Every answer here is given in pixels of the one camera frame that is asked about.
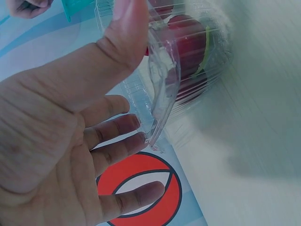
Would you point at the person's right hand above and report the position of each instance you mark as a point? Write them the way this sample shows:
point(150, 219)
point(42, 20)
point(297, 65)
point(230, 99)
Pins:
point(27, 9)

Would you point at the person's left hand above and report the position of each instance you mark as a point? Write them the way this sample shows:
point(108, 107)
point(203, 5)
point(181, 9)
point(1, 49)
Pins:
point(42, 141)

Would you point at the teal plastic piece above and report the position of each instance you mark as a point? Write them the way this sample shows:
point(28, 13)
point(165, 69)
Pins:
point(70, 9)

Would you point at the person's left thumb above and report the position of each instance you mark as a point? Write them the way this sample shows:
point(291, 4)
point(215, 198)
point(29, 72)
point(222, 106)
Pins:
point(122, 40)

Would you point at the red fruit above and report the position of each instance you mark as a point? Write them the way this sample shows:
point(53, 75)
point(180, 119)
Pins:
point(190, 56)
point(161, 5)

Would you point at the clear plastic clamshell box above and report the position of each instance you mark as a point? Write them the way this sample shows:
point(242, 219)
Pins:
point(162, 77)

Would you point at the green strip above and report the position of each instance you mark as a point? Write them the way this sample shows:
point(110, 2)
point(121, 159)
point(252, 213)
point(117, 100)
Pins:
point(207, 47)

